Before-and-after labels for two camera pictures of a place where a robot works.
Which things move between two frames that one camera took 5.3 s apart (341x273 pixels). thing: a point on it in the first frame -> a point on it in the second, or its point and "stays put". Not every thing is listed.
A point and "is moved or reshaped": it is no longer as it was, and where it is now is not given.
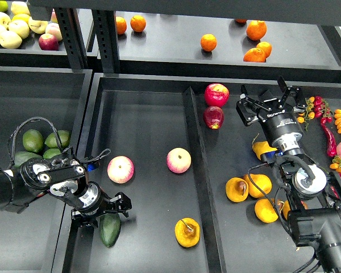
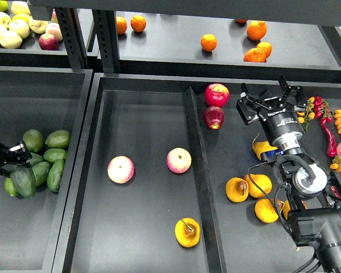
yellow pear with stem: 187,232 stays put
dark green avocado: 109,227 is moved or reshaped
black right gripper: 281,128 stays put
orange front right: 255,54 stays put
